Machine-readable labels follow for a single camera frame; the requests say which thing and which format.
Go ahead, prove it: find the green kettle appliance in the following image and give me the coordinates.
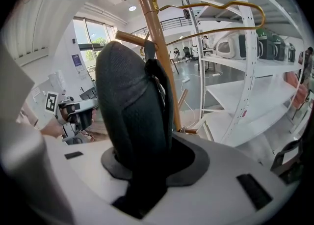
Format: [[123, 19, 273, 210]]
[[285, 43, 297, 63], [272, 34, 287, 62], [256, 28, 275, 60]]

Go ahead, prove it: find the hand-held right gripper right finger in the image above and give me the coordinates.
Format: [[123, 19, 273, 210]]
[[44, 132, 297, 225]]

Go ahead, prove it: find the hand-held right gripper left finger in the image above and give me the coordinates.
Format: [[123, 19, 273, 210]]
[[0, 39, 75, 225]]

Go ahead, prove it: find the large glass window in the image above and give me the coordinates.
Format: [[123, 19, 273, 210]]
[[73, 17, 116, 60]]

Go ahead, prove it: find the white appliance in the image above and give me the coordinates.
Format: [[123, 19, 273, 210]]
[[215, 30, 248, 60]]

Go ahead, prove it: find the white metal shelf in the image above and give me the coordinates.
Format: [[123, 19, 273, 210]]
[[173, 0, 309, 149]]

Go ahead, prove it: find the brown wooden coat rack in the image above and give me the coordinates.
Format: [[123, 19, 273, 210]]
[[114, 0, 199, 136]]

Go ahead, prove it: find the person's left forearm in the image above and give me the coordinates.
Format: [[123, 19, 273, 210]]
[[39, 117, 65, 139]]

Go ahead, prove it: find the person's left hand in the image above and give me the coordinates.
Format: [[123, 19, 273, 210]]
[[60, 106, 76, 122]]

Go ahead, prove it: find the black mezzanine railing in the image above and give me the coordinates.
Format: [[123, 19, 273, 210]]
[[131, 16, 194, 35]]

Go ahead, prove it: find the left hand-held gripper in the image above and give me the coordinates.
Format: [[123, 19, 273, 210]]
[[45, 91, 99, 141]]

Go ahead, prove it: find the purple wall poster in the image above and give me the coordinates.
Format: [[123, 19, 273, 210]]
[[71, 54, 86, 73]]

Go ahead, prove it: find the pink cloth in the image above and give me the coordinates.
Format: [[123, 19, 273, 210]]
[[284, 71, 308, 109]]

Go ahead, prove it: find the black office chair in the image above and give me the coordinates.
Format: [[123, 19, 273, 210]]
[[269, 106, 314, 186]]

